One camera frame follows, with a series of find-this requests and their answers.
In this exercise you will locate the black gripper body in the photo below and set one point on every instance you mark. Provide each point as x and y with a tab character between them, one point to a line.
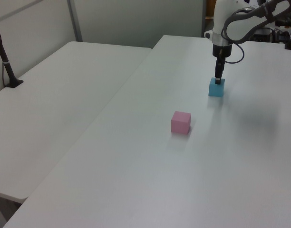
218	50

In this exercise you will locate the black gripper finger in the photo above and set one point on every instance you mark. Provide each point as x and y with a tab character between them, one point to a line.
218	71
223	67

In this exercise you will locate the blue cube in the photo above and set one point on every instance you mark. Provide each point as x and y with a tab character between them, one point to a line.
215	91

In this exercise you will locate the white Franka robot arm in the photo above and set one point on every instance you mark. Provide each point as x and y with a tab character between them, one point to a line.
219	19

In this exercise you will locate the pink cube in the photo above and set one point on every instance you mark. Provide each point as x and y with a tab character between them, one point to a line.
180	123

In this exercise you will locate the dark lab equipment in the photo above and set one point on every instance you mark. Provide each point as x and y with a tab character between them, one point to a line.
264	33

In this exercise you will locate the white adjacent table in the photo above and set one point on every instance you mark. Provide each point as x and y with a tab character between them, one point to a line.
52	107

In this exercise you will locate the grey partition frame post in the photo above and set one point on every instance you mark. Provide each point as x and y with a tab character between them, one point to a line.
74	19

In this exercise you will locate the black camera stand pole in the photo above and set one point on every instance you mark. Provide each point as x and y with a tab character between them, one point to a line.
0	52

